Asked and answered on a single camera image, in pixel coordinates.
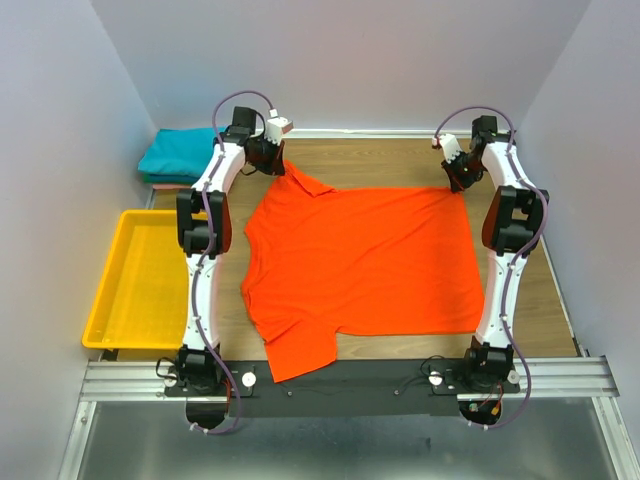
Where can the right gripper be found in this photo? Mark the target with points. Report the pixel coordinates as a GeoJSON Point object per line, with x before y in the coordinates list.
{"type": "Point", "coordinates": [457, 184]}

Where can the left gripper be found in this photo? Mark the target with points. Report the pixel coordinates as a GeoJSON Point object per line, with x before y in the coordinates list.
{"type": "Point", "coordinates": [274, 165]}

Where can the orange t shirt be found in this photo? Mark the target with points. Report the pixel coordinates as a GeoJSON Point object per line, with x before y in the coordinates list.
{"type": "Point", "coordinates": [363, 262]}

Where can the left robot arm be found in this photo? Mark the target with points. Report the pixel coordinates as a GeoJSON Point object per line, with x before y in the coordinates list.
{"type": "Point", "coordinates": [204, 233]}

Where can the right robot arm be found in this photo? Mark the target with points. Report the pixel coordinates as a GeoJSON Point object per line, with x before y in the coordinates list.
{"type": "Point", "coordinates": [512, 228]}

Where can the white table edge strip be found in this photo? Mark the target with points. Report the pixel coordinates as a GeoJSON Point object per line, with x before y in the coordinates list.
{"type": "Point", "coordinates": [328, 133]}

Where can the teal folded t shirt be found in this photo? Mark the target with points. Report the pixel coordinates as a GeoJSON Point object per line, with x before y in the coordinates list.
{"type": "Point", "coordinates": [179, 152]}

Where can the pink folded t shirt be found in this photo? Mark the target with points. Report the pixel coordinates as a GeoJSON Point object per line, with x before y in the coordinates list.
{"type": "Point", "coordinates": [169, 187]}

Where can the yellow plastic bin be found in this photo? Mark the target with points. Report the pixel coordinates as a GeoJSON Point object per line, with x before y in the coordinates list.
{"type": "Point", "coordinates": [141, 300]}

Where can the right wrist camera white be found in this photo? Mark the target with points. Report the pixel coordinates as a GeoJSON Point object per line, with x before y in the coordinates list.
{"type": "Point", "coordinates": [449, 146]}

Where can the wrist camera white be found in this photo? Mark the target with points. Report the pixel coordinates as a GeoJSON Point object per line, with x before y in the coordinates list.
{"type": "Point", "coordinates": [276, 127]}
{"type": "Point", "coordinates": [449, 146]}

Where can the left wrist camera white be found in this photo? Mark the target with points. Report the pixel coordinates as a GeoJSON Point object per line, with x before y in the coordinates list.
{"type": "Point", "coordinates": [276, 127]}

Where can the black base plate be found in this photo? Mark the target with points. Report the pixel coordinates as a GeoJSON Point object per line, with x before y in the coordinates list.
{"type": "Point", "coordinates": [217, 397]}

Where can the aluminium frame rail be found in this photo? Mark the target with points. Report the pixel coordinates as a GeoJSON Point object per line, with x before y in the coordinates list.
{"type": "Point", "coordinates": [564, 423]}

